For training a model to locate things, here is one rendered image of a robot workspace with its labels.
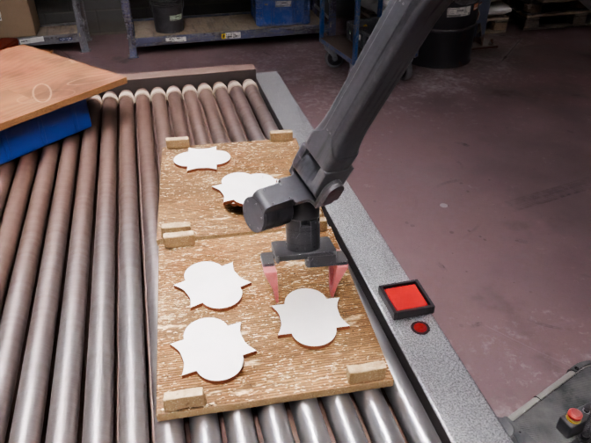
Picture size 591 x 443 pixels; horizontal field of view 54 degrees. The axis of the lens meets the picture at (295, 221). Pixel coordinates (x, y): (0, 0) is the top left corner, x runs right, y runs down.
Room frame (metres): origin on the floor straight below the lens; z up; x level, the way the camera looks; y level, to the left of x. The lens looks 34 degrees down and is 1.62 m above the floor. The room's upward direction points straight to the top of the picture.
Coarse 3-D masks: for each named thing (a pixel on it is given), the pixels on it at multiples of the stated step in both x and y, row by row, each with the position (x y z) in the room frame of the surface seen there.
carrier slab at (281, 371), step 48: (240, 240) 0.93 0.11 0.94; (336, 240) 0.93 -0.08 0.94; (288, 288) 0.79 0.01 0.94; (336, 288) 0.79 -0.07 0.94; (336, 336) 0.67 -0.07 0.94; (192, 384) 0.57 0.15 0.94; (240, 384) 0.57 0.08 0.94; (288, 384) 0.57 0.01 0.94; (336, 384) 0.57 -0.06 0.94; (384, 384) 0.58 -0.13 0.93
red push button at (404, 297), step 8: (392, 288) 0.79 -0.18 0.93; (400, 288) 0.79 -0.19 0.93; (408, 288) 0.79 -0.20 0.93; (416, 288) 0.79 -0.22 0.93; (392, 296) 0.77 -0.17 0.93; (400, 296) 0.77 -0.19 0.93; (408, 296) 0.77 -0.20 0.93; (416, 296) 0.77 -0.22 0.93; (392, 304) 0.75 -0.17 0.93; (400, 304) 0.75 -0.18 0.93; (408, 304) 0.75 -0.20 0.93; (416, 304) 0.75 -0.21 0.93; (424, 304) 0.75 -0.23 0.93
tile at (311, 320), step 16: (304, 288) 0.78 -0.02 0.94; (288, 304) 0.73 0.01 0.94; (304, 304) 0.73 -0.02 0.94; (320, 304) 0.73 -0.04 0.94; (336, 304) 0.73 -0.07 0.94; (288, 320) 0.70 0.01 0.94; (304, 320) 0.70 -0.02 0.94; (320, 320) 0.70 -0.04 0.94; (336, 320) 0.70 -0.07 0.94; (288, 336) 0.67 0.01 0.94; (304, 336) 0.66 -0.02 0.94; (320, 336) 0.66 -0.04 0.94
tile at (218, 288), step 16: (192, 272) 0.82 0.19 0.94; (208, 272) 0.82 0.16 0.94; (224, 272) 0.82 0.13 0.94; (176, 288) 0.78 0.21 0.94; (192, 288) 0.77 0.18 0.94; (208, 288) 0.78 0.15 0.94; (224, 288) 0.78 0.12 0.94; (240, 288) 0.78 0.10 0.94; (192, 304) 0.73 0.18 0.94; (208, 304) 0.73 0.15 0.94; (224, 304) 0.73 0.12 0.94
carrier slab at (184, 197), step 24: (216, 144) 1.35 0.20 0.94; (240, 144) 1.35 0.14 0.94; (264, 144) 1.35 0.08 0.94; (288, 144) 1.35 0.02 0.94; (168, 168) 1.22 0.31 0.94; (240, 168) 1.23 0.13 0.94; (264, 168) 1.23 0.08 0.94; (288, 168) 1.23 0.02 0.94; (168, 192) 1.11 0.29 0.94; (192, 192) 1.11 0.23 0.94; (216, 192) 1.11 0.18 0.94; (168, 216) 1.02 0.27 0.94; (192, 216) 1.02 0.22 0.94; (216, 216) 1.02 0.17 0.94; (240, 216) 1.02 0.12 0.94
